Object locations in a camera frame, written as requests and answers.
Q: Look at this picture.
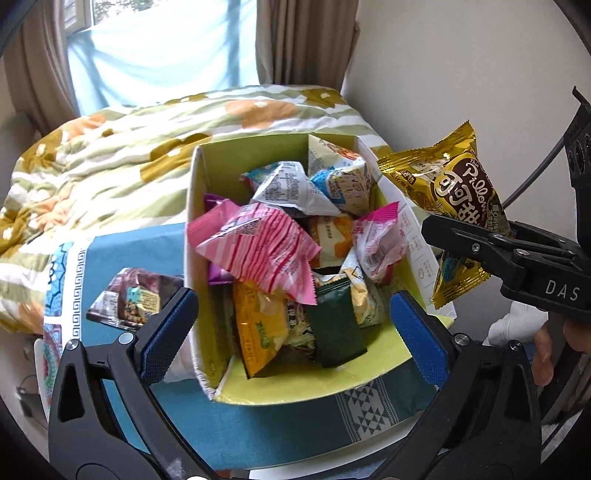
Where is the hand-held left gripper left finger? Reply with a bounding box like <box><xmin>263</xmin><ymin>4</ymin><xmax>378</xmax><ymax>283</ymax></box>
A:
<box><xmin>47</xmin><ymin>287</ymin><xmax>200</xmax><ymax>480</ymax></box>

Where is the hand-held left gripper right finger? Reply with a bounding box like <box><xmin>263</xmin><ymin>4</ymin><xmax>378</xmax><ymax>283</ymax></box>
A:
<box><xmin>365</xmin><ymin>290</ymin><xmax>542</xmax><ymax>480</ymax></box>

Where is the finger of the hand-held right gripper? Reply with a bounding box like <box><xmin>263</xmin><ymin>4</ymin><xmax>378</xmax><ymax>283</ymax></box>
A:
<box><xmin>421</xmin><ymin>213</ymin><xmax>533</xmax><ymax>283</ymax></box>
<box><xmin>507</xmin><ymin>220</ymin><xmax>579</xmax><ymax>260</ymax></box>

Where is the gold cocoa pillow packet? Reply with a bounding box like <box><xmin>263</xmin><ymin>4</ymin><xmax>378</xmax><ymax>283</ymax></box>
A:
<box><xmin>378</xmin><ymin>121</ymin><xmax>513</xmax><ymax>310</ymax></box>

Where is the yellow potato chip packet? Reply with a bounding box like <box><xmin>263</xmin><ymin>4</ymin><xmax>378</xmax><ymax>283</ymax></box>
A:
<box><xmin>232</xmin><ymin>279</ymin><xmax>319</xmax><ymax>379</ymax></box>

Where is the green cardboard box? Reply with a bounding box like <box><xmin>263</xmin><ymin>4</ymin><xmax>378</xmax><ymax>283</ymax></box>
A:
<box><xmin>184</xmin><ymin>134</ymin><xmax>458</xmax><ymax>406</ymax></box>

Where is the person's right hand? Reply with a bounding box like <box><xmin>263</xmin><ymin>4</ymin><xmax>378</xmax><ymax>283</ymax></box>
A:
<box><xmin>531</xmin><ymin>318</ymin><xmax>591</xmax><ymax>386</ymax></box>

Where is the dark packet with nutrition label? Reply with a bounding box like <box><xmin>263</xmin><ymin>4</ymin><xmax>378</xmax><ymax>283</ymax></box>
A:
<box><xmin>86</xmin><ymin>268</ymin><xmax>185</xmax><ymax>332</ymax></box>

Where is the white cloth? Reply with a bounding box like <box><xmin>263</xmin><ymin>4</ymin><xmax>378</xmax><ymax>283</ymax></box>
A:
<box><xmin>482</xmin><ymin>309</ymin><xmax>550</xmax><ymax>347</ymax></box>

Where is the pale yellow chip packet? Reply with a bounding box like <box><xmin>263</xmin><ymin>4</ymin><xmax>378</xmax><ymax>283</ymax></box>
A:
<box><xmin>339</xmin><ymin>251</ymin><xmax>393</xmax><ymax>328</ymax></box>

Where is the pink and white snack packet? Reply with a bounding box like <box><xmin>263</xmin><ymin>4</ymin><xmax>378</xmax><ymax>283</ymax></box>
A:
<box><xmin>353</xmin><ymin>202</ymin><xmax>409</xmax><ymax>283</ymax></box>

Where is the dark green snack packet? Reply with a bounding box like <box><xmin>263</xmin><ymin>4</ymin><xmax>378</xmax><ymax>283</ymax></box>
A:
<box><xmin>305</xmin><ymin>284</ymin><xmax>368</xmax><ymax>369</ymax></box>

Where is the pink striped snack packet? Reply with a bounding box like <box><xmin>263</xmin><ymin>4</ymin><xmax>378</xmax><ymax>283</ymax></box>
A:
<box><xmin>187</xmin><ymin>200</ymin><xmax>322</xmax><ymax>306</ymax></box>

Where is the orange and white snack packet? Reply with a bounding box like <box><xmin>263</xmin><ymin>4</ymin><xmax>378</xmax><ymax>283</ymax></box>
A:
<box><xmin>307</xmin><ymin>215</ymin><xmax>358</xmax><ymax>268</ymax></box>

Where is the blue and white snack packet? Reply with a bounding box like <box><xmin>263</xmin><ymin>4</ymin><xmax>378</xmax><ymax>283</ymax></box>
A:
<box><xmin>309</xmin><ymin>168</ymin><xmax>370</xmax><ymax>217</ymax></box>

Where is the blue patterned tablecloth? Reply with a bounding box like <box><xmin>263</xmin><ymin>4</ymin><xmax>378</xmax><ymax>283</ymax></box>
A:
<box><xmin>41</xmin><ymin>222</ymin><xmax>444</xmax><ymax>467</ymax></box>

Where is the dark small object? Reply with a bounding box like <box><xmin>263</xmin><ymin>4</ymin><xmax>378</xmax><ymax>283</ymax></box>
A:
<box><xmin>16</xmin><ymin>385</ymin><xmax>44</xmax><ymax>418</ymax></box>

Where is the cream snack packet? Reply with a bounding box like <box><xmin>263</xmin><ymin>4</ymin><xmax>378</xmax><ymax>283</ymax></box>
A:
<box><xmin>307</xmin><ymin>135</ymin><xmax>370</xmax><ymax>176</ymax></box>

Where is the light blue snack packet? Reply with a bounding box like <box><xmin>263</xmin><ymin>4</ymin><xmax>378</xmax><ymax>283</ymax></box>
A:
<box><xmin>240</xmin><ymin>167</ymin><xmax>279</xmax><ymax>191</ymax></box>

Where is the white printed snack packet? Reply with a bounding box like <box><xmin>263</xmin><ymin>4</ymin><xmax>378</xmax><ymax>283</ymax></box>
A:
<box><xmin>240</xmin><ymin>161</ymin><xmax>340</xmax><ymax>217</ymax></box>

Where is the floral striped blanket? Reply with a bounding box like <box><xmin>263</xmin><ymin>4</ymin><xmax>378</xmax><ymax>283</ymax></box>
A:
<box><xmin>0</xmin><ymin>85</ymin><xmax>393</xmax><ymax>335</ymax></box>

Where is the brown curtain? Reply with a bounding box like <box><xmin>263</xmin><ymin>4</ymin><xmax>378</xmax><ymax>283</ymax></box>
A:
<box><xmin>255</xmin><ymin>0</ymin><xmax>361</xmax><ymax>93</ymax></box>
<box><xmin>0</xmin><ymin>23</ymin><xmax>79</xmax><ymax>137</ymax></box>

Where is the light blue sheer curtain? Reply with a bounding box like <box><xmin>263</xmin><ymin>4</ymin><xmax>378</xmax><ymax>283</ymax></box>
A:
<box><xmin>67</xmin><ymin>0</ymin><xmax>259</xmax><ymax>118</ymax></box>

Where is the black cable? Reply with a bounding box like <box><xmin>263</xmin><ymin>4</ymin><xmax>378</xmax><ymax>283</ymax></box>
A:
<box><xmin>503</xmin><ymin>134</ymin><xmax>573</xmax><ymax>208</ymax></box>

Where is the white window frame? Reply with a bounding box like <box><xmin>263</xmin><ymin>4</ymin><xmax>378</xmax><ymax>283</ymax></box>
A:
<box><xmin>60</xmin><ymin>0</ymin><xmax>95</xmax><ymax>35</ymax></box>

